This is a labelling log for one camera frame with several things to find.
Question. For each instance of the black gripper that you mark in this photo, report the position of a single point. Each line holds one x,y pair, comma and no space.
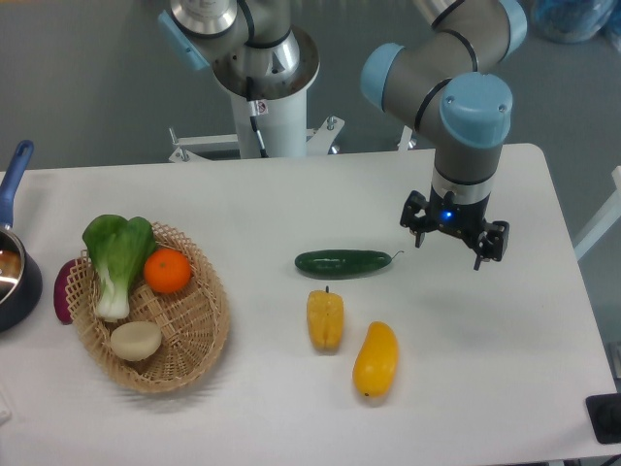
465,222

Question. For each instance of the yellow mango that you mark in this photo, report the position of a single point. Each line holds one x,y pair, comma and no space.
376,364

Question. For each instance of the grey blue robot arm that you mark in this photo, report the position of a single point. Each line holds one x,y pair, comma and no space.
443,91

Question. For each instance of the green cucumber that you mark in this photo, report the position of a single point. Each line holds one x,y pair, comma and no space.
339,264

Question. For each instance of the yellow bell pepper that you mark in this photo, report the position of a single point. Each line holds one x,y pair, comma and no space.
325,319

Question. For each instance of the black device at table edge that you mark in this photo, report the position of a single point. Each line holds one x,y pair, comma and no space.
604,414

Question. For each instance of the blue plastic bag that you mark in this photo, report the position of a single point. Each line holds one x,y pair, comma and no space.
576,22

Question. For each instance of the woven wicker basket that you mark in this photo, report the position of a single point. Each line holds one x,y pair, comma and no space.
194,321

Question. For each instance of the orange fruit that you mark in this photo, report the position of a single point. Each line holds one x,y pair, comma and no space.
167,271

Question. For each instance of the green bok choy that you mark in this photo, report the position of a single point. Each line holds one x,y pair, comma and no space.
118,249

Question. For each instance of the purple eggplant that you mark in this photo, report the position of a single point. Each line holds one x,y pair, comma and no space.
64,278

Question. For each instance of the white frame at right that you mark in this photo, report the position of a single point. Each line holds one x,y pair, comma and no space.
600,222

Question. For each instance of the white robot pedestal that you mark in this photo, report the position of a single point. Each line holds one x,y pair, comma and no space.
267,88

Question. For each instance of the blue handled saucepan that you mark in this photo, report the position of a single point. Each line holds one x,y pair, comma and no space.
21,278

